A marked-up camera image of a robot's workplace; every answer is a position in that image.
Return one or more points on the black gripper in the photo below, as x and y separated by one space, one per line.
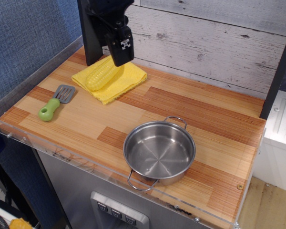
109 23

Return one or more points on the stainless steel pot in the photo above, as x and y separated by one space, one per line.
160 152

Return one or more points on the yellow folded cloth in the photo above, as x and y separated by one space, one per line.
128 77

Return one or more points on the yellow toy corn cob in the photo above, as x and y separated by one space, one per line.
101 75

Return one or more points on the clear acrylic table guard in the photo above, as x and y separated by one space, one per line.
225 126

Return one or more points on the stainless steel cabinet front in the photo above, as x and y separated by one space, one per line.
74 184

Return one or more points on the silver dispenser button panel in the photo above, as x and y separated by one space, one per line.
110 212

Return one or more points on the white side cabinet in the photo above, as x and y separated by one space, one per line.
270 163

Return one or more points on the yellow object bottom left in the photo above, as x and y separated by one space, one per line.
20 224

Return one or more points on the black left frame post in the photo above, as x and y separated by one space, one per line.
92 47

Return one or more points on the black frame post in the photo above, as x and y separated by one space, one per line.
92 47
274 87

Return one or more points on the green handled grey spatula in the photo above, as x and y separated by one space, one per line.
62 95

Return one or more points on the black right frame post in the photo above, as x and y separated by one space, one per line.
274 87

